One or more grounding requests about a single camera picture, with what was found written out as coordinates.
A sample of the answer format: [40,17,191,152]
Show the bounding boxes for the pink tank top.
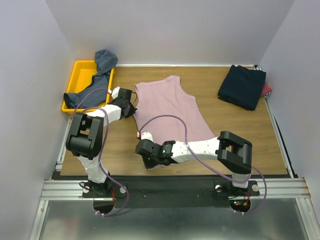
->
[132,75,217,171]

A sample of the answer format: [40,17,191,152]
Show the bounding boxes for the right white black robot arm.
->
[135,131,253,195]

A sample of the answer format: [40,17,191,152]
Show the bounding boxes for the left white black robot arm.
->
[65,87,137,198]

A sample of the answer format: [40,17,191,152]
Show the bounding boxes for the blue-grey tank top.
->
[63,49,118,109]

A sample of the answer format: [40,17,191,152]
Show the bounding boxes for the folded navy tank top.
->
[218,65,267,111]

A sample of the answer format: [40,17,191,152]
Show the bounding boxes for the folded maroon tank top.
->
[237,65,272,97]

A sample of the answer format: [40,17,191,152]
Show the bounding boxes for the yellow plastic tray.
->
[61,60,115,115]

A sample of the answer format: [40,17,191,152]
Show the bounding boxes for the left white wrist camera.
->
[107,86,121,99]

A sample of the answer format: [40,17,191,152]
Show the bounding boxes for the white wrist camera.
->
[137,131,154,142]
[107,86,121,99]

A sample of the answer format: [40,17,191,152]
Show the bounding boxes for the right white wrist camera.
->
[137,131,154,142]

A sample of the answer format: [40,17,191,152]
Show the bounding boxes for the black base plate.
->
[82,175,260,209]

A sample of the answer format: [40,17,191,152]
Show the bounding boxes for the aluminium frame rail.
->
[31,114,319,240]

